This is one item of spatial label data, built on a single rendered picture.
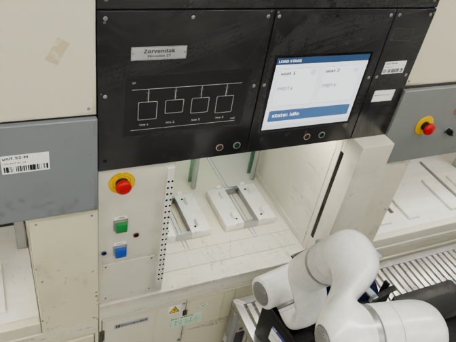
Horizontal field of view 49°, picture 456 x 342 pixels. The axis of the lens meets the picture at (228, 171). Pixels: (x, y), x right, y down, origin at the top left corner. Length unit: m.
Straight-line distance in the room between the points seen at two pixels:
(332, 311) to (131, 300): 0.93
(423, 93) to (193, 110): 0.73
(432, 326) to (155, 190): 0.77
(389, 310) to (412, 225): 1.35
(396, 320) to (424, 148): 1.01
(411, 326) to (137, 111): 0.72
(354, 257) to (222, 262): 0.93
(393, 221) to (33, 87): 1.55
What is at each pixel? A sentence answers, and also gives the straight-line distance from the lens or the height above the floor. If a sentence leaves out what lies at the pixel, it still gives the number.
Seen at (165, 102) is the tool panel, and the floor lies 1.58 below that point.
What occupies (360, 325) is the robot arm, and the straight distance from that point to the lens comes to 0.84.
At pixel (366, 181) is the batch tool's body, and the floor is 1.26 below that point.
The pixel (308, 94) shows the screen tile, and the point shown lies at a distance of 1.36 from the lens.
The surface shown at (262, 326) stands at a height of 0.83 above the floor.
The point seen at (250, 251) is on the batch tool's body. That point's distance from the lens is 1.85.
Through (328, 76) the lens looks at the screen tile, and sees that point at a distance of 1.37.
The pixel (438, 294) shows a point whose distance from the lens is 2.01.
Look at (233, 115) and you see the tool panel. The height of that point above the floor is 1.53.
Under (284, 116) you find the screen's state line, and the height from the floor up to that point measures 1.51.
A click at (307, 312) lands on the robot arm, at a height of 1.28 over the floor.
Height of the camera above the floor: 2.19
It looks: 38 degrees down
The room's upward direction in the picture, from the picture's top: 11 degrees clockwise
